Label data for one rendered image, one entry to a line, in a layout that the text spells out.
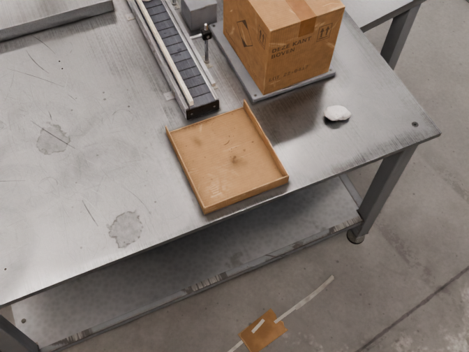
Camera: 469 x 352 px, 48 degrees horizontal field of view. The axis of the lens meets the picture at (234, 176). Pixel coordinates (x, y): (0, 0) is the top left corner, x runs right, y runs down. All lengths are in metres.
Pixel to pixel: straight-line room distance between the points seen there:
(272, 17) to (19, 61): 0.86
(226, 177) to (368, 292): 1.03
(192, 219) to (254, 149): 0.29
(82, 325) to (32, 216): 0.62
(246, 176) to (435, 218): 1.26
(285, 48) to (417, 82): 1.56
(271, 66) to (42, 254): 0.83
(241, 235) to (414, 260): 0.79
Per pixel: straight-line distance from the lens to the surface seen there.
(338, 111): 1.66
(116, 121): 1.66
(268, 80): 1.63
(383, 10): 2.06
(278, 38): 1.51
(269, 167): 1.54
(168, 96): 1.69
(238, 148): 1.57
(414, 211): 2.56
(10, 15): 1.99
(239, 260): 2.06
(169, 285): 2.04
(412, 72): 3.07
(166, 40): 1.79
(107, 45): 1.88
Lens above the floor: 2.13
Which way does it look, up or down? 59 degrees down
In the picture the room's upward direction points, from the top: 3 degrees clockwise
